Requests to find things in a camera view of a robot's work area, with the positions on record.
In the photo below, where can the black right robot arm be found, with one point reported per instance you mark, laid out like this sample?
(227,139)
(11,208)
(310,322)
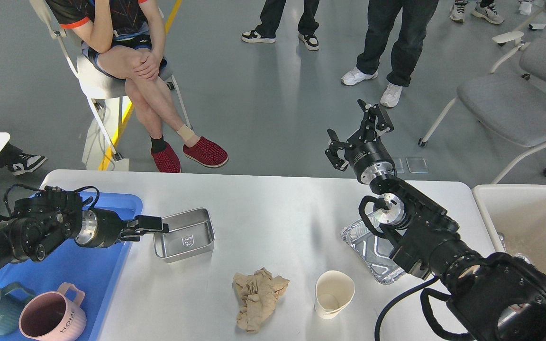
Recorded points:
(497,298)

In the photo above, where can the stainless steel rectangular tin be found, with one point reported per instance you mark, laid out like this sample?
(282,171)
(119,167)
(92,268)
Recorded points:
(189,233)

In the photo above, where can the grey padded chair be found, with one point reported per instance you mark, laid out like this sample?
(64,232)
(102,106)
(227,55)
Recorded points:
(509,105)

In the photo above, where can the white paper cup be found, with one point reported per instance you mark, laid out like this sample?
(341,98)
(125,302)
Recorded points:
(334,291)

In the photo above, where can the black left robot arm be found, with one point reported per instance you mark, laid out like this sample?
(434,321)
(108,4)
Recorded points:
(38,225)

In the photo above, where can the white folding chair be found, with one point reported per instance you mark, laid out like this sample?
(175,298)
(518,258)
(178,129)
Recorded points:
(88,80)

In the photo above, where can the person grey sneakers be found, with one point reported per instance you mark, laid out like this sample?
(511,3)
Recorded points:
(485,9)

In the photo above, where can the pink plastic mug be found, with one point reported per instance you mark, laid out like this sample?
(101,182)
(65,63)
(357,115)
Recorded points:
(55,315)

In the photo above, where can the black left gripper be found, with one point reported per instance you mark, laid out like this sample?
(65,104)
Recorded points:
(102,228)

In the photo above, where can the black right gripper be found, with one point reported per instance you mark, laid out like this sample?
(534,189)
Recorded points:
(369,157)

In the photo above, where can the aluminium foil tray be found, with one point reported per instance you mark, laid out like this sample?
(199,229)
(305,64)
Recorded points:
(374,251)

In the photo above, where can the seated person red shoes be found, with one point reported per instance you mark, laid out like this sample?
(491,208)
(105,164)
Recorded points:
(131,71)

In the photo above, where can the crumpled brown paper napkin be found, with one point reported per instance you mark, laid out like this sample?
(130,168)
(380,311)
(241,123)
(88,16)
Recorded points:
(259,294)

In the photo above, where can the white plastic waste bin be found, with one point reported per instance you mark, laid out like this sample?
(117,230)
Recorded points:
(515,216)

